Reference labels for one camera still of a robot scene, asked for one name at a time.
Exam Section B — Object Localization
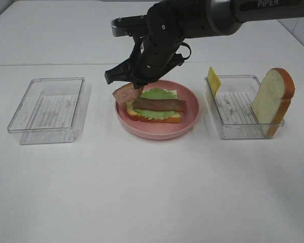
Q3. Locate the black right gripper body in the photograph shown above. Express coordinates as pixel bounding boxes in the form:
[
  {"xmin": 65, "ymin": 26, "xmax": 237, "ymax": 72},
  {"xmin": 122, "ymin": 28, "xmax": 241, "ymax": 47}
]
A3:
[{"xmin": 129, "ymin": 35, "xmax": 191, "ymax": 83}]

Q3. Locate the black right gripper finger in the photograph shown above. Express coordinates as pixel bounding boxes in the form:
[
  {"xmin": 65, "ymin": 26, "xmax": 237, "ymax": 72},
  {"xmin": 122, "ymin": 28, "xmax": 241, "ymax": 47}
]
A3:
[
  {"xmin": 133, "ymin": 80, "xmax": 148, "ymax": 89},
  {"xmin": 104, "ymin": 59, "xmax": 134, "ymax": 85}
]

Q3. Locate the bacon strip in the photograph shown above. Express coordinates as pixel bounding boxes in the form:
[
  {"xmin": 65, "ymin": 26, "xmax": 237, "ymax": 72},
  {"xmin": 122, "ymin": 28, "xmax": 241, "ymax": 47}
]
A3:
[
  {"xmin": 133, "ymin": 98, "xmax": 187, "ymax": 112},
  {"xmin": 112, "ymin": 83, "xmax": 143, "ymax": 109}
]

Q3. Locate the green lettuce leaf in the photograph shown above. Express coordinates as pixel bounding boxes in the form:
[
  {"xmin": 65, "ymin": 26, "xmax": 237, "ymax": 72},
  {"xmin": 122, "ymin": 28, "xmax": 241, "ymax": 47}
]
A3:
[{"xmin": 126, "ymin": 88, "xmax": 186, "ymax": 123}]

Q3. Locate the bread slice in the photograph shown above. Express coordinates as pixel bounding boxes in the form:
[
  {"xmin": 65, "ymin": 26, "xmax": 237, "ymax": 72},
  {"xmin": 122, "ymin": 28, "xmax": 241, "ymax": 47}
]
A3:
[
  {"xmin": 126, "ymin": 88, "xmax": 182, "ymax": 124},
  {"xmin": 251, "ymin": 68, "xmax": 295, "ymax": 138}
]

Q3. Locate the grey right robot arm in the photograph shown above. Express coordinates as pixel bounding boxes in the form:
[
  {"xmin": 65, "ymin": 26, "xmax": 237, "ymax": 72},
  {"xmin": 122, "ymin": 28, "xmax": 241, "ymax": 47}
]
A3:
[{"xmin": 104, "ymin": 0, "xmax": 304, "ymax": 88}]

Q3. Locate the pink round plate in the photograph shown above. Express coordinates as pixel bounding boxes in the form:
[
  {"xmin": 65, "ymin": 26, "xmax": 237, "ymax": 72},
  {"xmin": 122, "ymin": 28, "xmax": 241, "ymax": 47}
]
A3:
[{"xmin": 115, "ymin": 79, "xmax": 200, "ymax": 140}]

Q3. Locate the yellow cheese slice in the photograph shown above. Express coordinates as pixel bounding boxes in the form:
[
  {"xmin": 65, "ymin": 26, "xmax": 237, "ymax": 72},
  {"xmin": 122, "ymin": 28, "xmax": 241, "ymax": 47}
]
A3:
[{"xmin": 207, "ymin": 67, "xmax": 221, "ymax": 97}]

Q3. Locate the clear left plastic tray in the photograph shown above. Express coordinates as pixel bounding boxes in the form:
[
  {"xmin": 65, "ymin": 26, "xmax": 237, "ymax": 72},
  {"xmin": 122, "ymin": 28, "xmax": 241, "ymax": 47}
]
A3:
[{"xmin": 7, "ymin": 77, "xmax": 90, "ymax": 145}]

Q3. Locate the clear plastic tray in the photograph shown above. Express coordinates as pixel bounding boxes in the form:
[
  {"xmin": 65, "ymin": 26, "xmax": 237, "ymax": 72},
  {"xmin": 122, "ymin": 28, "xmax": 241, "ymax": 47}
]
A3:
[
  {"xmin": 204, "ymin": 74, "xmax": 285, "ymax": 140},
  {"xmin": 7, "ymin": 77, "xmax": 90, "ymax": 145}
]

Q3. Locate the clear right plastic tray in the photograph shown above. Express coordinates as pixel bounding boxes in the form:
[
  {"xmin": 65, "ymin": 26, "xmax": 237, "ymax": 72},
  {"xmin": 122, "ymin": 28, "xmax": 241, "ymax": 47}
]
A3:
[{"xmin": 204, "ymin": 74, "xmax": 285, "ymax": 140}]

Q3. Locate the upright bread slice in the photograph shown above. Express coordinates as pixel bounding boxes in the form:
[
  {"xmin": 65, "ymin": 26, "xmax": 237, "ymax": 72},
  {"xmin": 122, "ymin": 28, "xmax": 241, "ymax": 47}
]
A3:
[{"xmin": 251, "ymin": 68, "xmax": 295, "ymax": 138}]

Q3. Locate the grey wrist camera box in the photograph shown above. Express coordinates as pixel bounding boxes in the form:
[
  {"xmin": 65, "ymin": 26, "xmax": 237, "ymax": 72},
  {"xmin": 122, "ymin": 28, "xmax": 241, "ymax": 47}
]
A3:
[{"xmin": 111, "ymin": 15, "xmax": 147, "ymax": 38}]

